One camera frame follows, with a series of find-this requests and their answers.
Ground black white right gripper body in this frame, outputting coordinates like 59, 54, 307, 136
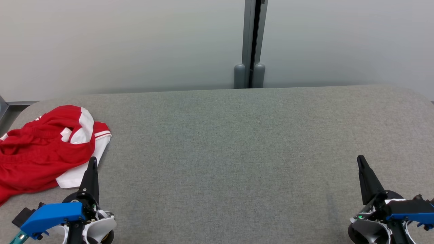
348, 190, 417, 244

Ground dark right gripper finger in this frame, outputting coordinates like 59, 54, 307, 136
357, 155, 387, 205

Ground red jersey with white sleeves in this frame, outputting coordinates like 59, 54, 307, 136
0, 121, 112, 206

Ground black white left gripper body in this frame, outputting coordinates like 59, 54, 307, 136
63, 192, 117, 244

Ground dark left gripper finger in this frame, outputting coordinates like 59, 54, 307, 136
79, 157, 100, 205

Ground left camera cable teal plug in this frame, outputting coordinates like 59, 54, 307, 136
9, 230, 29, 244

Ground grey metal partition post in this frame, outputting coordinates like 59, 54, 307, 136
242, 0, 268, 88

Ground grey cylindrical post foot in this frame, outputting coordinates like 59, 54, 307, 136
253, 63, 265, 88
234, 64, 246, 89

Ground red shorts with white trim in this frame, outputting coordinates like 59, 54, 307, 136
0, 105, 96, 192

